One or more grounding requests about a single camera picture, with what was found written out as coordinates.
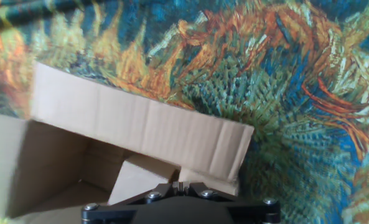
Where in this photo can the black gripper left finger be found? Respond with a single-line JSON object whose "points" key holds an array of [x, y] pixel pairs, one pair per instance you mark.
{"points": [[109, 213]]}

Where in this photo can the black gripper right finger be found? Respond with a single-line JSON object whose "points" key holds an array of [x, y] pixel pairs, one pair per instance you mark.
{"points": [[255, 213]]}

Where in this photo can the large cardboard box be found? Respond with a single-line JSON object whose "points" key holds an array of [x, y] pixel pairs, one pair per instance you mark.
{"points": [[140, 124]]}

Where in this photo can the sunflower painting tablecloth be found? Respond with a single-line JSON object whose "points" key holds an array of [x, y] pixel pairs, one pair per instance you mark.
{"points": [[265, 93]]}

